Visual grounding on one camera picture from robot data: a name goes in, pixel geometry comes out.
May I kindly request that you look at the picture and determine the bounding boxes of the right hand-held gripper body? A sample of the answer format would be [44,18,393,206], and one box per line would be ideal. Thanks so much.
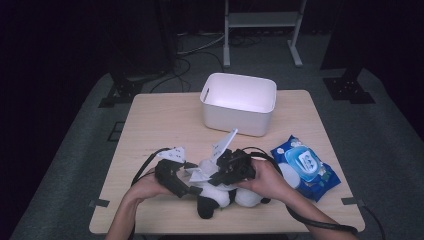
[210,128,257,183]

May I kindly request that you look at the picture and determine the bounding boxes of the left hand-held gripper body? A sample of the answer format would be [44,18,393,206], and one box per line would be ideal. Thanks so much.
[154,146,195,199]

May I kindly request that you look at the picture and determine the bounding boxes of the white wet wipe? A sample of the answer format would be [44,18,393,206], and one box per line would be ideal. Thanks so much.
[187,166,215,184]

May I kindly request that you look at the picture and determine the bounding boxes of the panda plush toy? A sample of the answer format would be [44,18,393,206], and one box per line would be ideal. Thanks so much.
[186,158,272,220]

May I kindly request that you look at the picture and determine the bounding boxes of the white plastic bin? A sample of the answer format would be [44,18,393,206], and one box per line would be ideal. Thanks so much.
[199,72,278,138]

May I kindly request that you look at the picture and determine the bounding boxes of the blue wet wipes pack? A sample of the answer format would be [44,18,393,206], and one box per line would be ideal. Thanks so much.
[270,134,342,204]

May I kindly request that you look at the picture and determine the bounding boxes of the person's left hand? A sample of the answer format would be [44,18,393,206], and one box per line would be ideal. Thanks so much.
[127,167,175,203]

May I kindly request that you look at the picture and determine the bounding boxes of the person's right hand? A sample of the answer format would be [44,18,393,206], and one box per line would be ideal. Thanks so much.
[232,158,292,202]

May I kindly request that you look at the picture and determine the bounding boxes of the black tape strip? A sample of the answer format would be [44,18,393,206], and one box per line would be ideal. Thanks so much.
[87,198,111,209]
[340,196,366,206]

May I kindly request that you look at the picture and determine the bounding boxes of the black stand base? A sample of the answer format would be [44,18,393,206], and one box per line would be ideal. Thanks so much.
[322,66,377,105]
[97,71,145,109]

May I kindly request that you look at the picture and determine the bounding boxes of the white metal stand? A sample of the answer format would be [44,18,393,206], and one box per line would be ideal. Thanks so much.
[222,0,308,69]

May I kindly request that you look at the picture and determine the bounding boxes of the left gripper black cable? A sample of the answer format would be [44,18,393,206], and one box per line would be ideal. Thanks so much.
[127,147,173,240]

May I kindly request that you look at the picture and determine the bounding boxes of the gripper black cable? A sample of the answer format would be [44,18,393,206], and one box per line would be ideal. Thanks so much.
[241,146,360,235]
[127,147,173,240]

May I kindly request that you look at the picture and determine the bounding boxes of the black floor frame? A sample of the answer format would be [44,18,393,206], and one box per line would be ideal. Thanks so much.
[106,121,126,143]

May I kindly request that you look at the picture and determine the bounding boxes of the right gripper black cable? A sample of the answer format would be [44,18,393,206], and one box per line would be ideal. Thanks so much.
[241,146,360,235]

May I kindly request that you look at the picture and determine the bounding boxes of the floor cables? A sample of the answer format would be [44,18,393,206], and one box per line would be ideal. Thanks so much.
[149,30,264,94]

